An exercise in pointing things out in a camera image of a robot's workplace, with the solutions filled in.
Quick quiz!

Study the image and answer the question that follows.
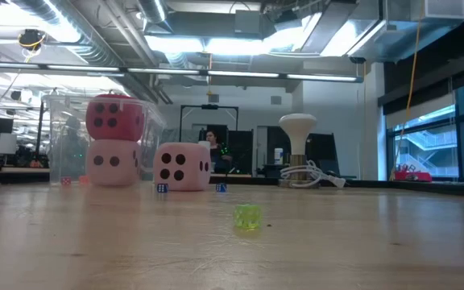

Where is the large pink plush die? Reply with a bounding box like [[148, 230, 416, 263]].
[[85, 139, 142, 188], [152, 141, 213, 193]]

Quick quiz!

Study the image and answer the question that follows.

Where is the small green translucent die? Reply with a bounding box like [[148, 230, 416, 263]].
[[233, 203, 263, 231]]

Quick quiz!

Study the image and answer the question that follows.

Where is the large red plush die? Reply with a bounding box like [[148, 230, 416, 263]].
[[85, 93, 146, 143]]

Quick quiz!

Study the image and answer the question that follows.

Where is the person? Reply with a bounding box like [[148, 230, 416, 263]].
[[205, 129, 234, 175]]

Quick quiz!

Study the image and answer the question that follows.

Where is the white bulb lamp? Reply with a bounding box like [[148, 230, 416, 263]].
[[278, 113, 318, 189]]

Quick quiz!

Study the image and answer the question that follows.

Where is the long ceiling light strip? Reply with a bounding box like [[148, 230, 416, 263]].
[[0, 60, 364, 84]]

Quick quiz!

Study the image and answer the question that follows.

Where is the clear plastic container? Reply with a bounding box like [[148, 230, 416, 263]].
[[41, 92, 168, 188]]

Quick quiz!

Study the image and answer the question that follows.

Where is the red bin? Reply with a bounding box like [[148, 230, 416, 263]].
[[392, 164, 433, 183]]

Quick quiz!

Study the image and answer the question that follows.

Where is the white monitor back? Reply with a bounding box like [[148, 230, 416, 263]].
[[0, 132, 18, 155]]

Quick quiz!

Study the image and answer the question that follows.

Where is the black gantry frame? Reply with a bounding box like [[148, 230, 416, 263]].
[[179, 104, 240, 143]]

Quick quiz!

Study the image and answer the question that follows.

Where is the white lamp cable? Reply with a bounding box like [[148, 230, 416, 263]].
[[280, 159, 347, 189]]

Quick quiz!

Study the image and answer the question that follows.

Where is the hanging yellow cable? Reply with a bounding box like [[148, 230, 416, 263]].
[[388, 0, 425, 180]]

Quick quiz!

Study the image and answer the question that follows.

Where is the black aluminium table frame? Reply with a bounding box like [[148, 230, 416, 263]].
[[0, 167, 464, 199]]

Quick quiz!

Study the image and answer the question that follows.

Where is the black yellow cable reel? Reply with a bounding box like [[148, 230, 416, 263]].
[[17, 28, 48, 52]]

